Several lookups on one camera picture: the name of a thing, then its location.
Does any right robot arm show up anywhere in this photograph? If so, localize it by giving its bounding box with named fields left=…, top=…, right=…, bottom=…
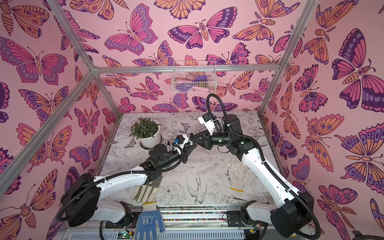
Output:
left=191, top=94, right=321, bottom=240

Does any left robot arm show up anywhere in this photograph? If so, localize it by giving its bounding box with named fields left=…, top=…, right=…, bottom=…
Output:
left=55, top=144, right=196, bottom=227

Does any white plant pot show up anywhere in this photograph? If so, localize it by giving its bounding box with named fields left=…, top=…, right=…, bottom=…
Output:
left=139, top=126, right=162, bottom=149

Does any green potted plant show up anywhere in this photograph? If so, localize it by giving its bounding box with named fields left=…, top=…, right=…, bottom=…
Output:
left=130, top=118, right=160, bottom=139

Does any white knit glove on table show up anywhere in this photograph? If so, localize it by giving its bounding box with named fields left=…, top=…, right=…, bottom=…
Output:
left=227, top=159, right=254, bottom=192

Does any grey white work glove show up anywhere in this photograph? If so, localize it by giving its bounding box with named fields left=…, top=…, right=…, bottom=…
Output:
left=131, top=176, right=163, bottom=204

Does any blue dotted glove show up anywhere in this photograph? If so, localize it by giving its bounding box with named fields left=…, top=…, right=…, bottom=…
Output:
left=134, top=202, right=165, bottom=240

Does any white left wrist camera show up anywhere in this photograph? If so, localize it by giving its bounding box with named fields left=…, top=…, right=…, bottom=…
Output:
left=173, top=134, right=191, bottom=149

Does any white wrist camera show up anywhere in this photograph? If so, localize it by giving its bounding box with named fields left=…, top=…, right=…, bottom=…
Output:
left=173, top=134, right=191, bottom=149
left=198, top=113, right=216, bottom=136

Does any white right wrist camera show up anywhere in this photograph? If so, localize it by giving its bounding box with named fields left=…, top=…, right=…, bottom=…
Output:
left=198, top=113, right=216, bottom=136

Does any wire wall basket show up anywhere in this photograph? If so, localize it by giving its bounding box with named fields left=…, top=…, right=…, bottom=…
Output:
left=170, top=60, right=218, bottom=94

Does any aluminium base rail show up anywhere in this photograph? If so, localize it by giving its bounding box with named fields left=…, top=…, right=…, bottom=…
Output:
left=57, top=204, right=284, bottom=240

